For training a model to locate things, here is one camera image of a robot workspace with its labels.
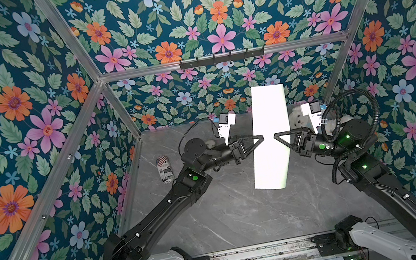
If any aluminium front rail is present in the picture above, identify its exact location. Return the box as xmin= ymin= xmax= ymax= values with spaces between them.
xmin=194 ymin=235 xmax=327 ymax=260

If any white teddy bear blue hoodie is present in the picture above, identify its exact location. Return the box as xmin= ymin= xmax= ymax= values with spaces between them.
xmin=289 ymin=103 xmax=343 ymax=136

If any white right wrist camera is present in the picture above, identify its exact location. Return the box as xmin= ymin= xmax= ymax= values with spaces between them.
xmin=300 ymin=101 xmax=326 ymax=134

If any striped drink can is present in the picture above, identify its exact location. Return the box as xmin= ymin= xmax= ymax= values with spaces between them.
xmin=156 ymin=155 xmax=175 ymax=184

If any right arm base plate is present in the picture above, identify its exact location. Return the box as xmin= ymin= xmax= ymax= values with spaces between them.
xmin=310 ymin=232 xmax=360 ymax=257

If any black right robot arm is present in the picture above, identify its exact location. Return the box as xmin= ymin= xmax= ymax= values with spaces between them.
xmin=274 ymin=119 xmax=416 ymax=260

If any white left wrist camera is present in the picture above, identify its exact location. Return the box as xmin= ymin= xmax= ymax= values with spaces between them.
xmin=217 ymin=112 xmax=236 ymax=145

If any black hook rail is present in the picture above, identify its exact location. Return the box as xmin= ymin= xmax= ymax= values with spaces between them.
xmin=178 ymin=47 xmax=265 ymax=70

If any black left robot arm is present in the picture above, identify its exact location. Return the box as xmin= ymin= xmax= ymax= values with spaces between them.
xmin=103 ymin=135 xmax=264 ymax=260

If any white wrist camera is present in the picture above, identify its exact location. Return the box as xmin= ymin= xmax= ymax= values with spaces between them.
xmin=300 ymin=101 xmax=326 ymax=134
xmin=217 ymin=112 xmax=236 ymax=145

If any light green rectangular paper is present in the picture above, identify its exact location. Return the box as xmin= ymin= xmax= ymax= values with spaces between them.
xmin=251 ymin=84 xmax=290 ymax=190

